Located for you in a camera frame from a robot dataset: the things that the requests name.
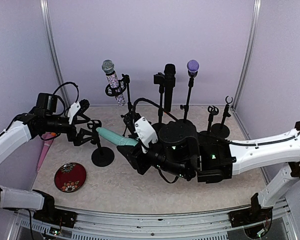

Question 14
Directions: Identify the front aluminium rail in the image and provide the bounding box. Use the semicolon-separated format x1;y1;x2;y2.
12;197;298;240

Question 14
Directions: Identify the black tripod stand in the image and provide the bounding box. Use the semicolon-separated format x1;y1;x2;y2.
118;74;140;138

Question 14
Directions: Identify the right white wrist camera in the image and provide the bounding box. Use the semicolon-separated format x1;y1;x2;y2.
134;116;158;154

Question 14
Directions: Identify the teal microphone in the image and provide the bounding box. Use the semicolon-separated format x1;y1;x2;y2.
96;127;138;146

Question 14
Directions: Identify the black microphone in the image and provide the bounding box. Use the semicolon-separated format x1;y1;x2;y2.
164;63;176;112

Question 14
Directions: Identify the purple-head microphone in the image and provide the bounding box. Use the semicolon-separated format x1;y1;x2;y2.
186;59;200;78

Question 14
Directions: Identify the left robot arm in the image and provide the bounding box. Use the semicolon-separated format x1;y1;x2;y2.
0;93;102;223

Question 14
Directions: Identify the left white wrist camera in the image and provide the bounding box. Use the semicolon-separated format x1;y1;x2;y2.
66;101;81;125

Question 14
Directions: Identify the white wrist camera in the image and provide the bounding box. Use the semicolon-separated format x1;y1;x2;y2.
66;101;81;125
134;116;158;154

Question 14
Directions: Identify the pink microphone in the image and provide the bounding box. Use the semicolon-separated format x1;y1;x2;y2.
36;132;53;173

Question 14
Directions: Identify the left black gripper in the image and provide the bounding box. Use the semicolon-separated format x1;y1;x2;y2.
45;114;97;146

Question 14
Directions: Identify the glitter silver-head microphone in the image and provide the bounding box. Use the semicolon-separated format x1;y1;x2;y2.
101;59;126;107

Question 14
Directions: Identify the black stand of pink microphone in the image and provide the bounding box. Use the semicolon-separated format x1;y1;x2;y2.
200;105;219;135

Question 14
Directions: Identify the black stand of teal microphone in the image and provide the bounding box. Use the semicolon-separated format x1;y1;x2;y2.
87;120;115;168

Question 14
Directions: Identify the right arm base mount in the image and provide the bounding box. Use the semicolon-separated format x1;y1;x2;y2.
228;208;273;228

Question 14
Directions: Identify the left aluminium frame post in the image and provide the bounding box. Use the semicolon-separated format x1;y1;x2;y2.
39;0;72;110

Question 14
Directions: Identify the aluminium frame post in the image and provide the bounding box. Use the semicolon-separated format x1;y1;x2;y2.
39;0;72;110
232;0;262;111

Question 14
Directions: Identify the black stand of orange microphone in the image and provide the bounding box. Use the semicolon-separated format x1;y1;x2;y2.
211;96;233;139

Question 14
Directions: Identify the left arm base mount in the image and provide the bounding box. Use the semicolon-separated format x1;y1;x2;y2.
33;208;77;229

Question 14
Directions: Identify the right aluminium frame post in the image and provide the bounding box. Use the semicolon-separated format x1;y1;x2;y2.
232;0;262;111

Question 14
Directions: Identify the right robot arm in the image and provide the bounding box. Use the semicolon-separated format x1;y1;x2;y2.
116;118;300;222

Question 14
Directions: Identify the black stand of purple microphone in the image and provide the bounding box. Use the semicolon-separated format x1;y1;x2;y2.
179;75;195;123

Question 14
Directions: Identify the red floral plate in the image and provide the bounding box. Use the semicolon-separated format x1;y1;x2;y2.
54;162;87;193

